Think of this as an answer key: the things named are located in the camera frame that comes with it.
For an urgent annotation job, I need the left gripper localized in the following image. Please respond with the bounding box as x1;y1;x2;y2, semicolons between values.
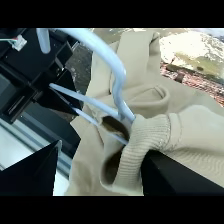
0;28;83;125

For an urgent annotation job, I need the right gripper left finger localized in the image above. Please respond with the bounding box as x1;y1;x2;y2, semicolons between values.
0;140;63;197

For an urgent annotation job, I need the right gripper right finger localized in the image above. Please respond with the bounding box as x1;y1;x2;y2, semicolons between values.
141;150;224;197

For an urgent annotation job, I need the beige long-sleeved shirt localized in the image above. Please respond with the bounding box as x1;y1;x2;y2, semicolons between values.
64;28;224;197

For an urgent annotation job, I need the white clothes hanger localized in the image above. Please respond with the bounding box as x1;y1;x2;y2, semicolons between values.
35;28;137;147

